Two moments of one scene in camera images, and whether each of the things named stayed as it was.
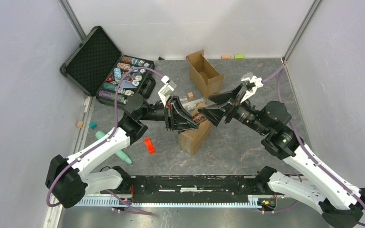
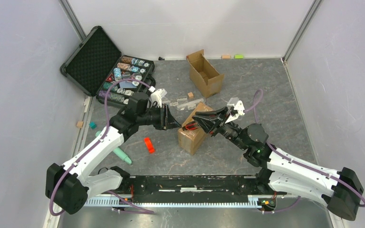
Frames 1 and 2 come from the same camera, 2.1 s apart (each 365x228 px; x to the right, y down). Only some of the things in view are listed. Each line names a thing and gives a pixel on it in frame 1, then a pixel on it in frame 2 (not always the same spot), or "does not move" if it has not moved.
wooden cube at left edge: x=79 y=124 does not move
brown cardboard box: x=191 y=140 does not move
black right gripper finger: x=226 y=97 to x=214 y=117
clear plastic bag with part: x=191 y=105 does not move
